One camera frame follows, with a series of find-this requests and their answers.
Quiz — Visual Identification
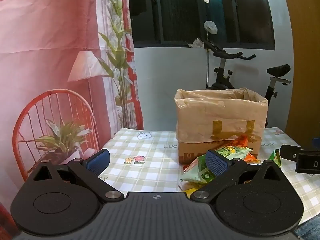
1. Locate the dark window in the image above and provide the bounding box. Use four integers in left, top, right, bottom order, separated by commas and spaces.
127, 0, 276, 51

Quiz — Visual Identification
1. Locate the metal pole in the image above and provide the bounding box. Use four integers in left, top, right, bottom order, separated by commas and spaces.
206, 30, 210, 89

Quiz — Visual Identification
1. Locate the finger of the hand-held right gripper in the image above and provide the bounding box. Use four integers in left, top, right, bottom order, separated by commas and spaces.
300, 137, 320, 153
279, 144, 304, 161

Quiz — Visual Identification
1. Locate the orange corn chip packet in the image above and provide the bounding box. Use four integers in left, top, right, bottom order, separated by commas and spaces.
235, 134, 262, 166

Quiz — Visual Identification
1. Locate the black exercise bike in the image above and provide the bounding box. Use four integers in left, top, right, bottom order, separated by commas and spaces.
205, 41, 292, 128

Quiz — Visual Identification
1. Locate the printed backdrop cloth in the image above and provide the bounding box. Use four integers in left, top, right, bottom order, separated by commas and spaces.
0, 0, 145, 240

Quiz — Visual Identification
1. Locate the clear plastic bag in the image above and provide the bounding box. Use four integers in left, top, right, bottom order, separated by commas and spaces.
204, 21, 218, 35

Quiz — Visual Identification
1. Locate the checked tablecloth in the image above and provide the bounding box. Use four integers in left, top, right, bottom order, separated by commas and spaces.
99, 127, 320, 225

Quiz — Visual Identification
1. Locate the small green snack packet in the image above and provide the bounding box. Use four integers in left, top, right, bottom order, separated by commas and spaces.
269, 149, 282, 168

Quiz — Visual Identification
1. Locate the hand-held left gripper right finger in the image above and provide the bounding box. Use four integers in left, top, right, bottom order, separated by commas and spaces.
190, 149, 285, 202

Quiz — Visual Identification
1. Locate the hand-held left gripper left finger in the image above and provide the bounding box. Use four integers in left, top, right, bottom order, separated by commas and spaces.
32, 149, 125, 202

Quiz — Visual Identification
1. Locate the plastic-lined cardboard box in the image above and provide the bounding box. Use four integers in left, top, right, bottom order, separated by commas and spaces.
174, 87, 269, 165

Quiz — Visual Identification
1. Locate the crumpled white rag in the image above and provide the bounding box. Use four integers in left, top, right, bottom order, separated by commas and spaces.
188, 38, 206, 48

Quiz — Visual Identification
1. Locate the wooden door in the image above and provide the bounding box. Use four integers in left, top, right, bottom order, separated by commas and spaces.
280, 0, 320, 153

